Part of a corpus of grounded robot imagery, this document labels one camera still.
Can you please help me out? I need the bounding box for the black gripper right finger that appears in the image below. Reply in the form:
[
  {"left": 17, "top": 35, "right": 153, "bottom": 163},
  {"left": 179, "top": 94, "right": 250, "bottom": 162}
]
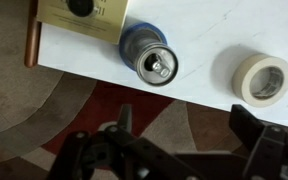
[{"left": 229, "top": 104, "right": 288, "bottom": 180}]

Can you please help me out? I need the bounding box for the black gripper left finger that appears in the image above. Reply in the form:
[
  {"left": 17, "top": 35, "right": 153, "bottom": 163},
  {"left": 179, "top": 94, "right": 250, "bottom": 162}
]
[{"left": 47, "top": 104, "right": 198, "bottom": 180}]

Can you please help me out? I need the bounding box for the silver drink can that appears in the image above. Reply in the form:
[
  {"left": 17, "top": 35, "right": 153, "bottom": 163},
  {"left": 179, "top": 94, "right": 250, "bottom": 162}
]
[{"left": 123, "top": 28, "right": 180, "bottom": 88}]

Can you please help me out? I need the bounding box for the beige masking tape roll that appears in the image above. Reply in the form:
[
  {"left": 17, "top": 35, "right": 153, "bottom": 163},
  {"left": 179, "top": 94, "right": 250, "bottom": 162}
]
[{"left": 231, "top": 53, "right": 288, "bottom": 108}]

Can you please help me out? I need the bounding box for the blue tape roll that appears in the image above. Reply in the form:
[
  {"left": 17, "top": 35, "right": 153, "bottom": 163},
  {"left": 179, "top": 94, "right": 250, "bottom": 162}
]
[{"left": 118, "top": 22, "right": 168, "bottom": 72}]

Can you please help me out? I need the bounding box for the patterned red beige rug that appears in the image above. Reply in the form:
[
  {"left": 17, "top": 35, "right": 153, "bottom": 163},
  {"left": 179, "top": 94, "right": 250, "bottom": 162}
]
[{"left": 0, "top": 0, "right": 288, "bottom": 180}]

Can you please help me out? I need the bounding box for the white rectangular board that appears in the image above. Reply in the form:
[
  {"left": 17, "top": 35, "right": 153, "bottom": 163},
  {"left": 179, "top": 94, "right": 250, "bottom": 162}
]
[{"left": 37, "top": 0, "right": 288, "bottom": 131}]

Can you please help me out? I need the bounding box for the brown wooden coffee table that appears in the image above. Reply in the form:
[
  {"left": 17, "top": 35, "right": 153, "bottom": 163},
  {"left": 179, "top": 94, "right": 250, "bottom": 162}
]
[{"left": 24, "top": 0, "right": 42, "bottom": 69}]

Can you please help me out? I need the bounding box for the small black cylinder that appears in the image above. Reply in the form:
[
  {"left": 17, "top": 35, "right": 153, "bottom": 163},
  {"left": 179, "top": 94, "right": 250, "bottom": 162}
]
[{"left": 64, "top": 0, "right": 96, "bottom": 18}]

